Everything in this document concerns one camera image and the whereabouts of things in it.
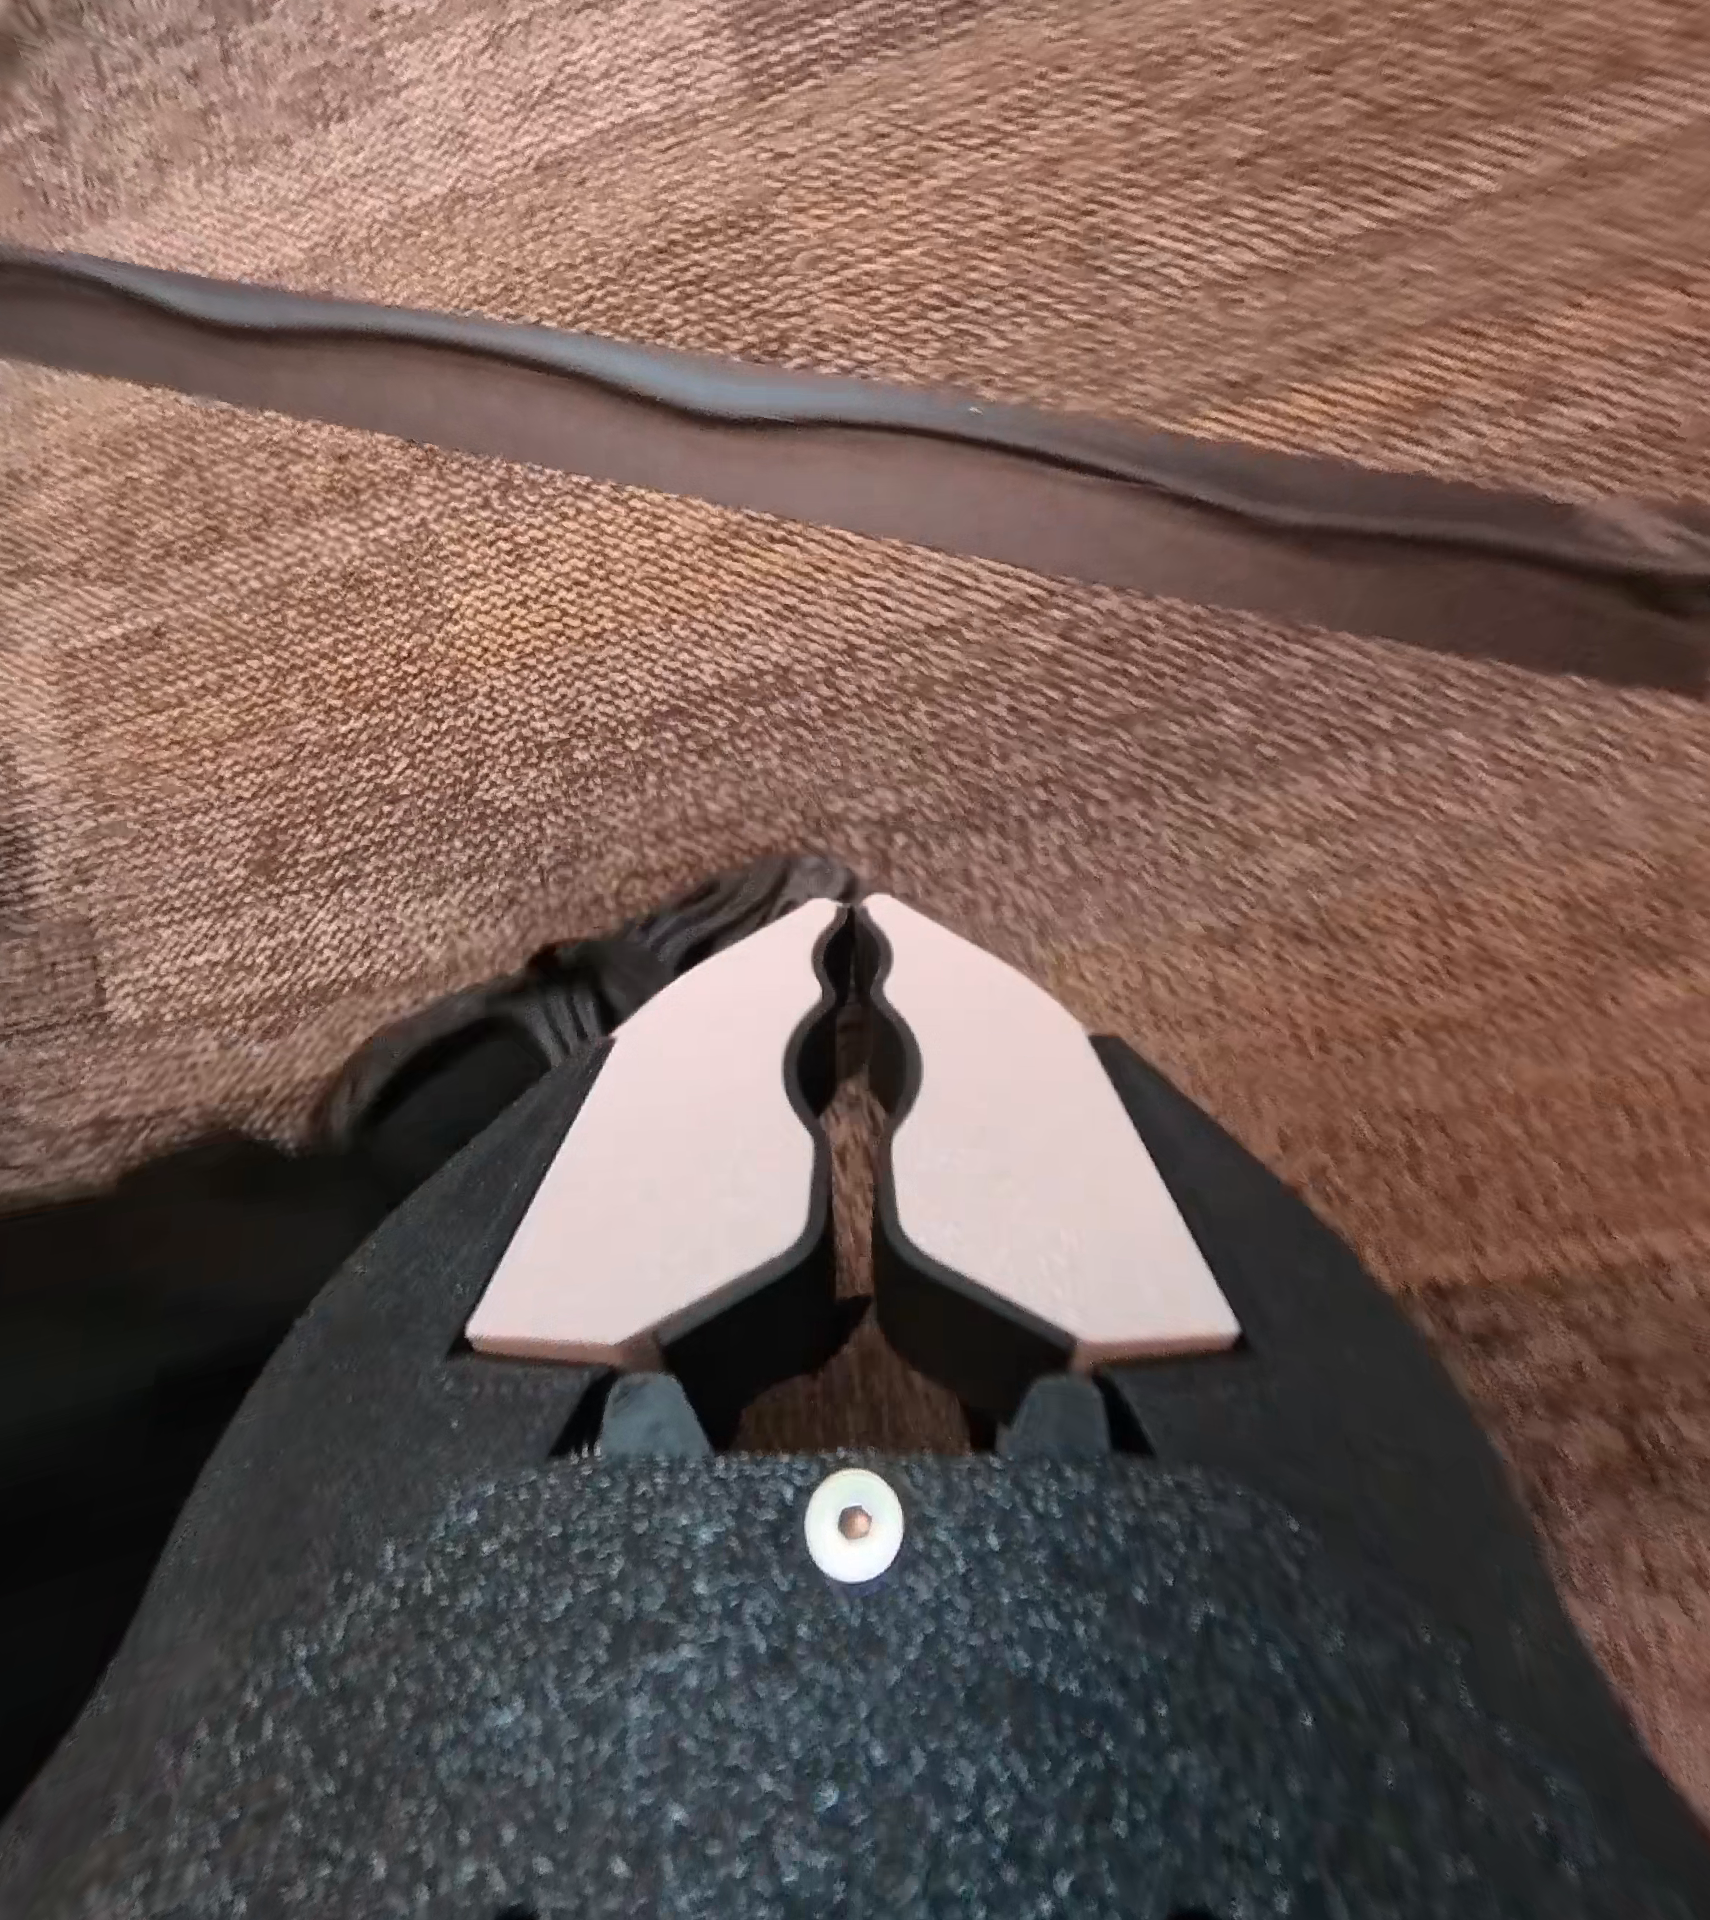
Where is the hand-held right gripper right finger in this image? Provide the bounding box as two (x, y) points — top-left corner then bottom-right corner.
(862, 892), (1249, 1368)

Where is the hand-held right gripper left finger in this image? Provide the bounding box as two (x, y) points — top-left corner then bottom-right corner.
(466, 892), (852, 1368)

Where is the person's black shoe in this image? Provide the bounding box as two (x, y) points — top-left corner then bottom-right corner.
(311, 849), (865, 1177)

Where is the black floor cable cover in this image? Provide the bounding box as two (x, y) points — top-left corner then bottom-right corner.
(0, 239), (1710, 701)

